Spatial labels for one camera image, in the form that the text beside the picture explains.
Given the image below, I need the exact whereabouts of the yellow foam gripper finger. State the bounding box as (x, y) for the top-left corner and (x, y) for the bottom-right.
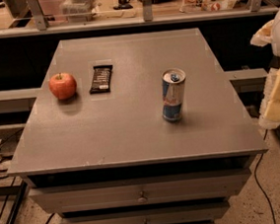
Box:
(250, 20), (274, 47)
(258, 68), (280, 129)

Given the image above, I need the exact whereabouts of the red bull can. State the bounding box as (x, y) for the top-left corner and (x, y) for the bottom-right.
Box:
(162, 68), (186, 122)

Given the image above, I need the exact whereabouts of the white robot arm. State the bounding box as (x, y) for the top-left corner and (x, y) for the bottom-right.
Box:
(250, 9), (280, 129)

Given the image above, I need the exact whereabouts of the grey drawer cabinet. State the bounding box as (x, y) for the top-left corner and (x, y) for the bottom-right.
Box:
(9, 29), (266, 224)

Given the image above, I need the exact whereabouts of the dark chocolate bar wrapper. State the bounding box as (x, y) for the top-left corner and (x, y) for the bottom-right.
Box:
(90, 64), (113, 94)

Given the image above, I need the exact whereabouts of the clear plastic container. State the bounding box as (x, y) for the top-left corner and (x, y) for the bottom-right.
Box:
(59, 0), (97, 23)

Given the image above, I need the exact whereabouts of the red apple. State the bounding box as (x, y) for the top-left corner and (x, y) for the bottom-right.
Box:
(49, 73), (77, 100)

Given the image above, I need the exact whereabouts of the drawer with knob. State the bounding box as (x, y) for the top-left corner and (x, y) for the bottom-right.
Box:
(29, 169), (251, 214)
(60, 202), (230, 224)

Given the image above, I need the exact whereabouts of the top drawer with knob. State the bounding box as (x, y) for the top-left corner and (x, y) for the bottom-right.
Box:
(29, 169), (251, 214)

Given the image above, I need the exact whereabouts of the black metal stand leg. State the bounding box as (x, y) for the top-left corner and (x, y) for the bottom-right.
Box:
(0, 181), (28, 224)

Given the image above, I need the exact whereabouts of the black cable right floor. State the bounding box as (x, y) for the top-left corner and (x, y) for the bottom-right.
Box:
(249, 129), (277, 224)

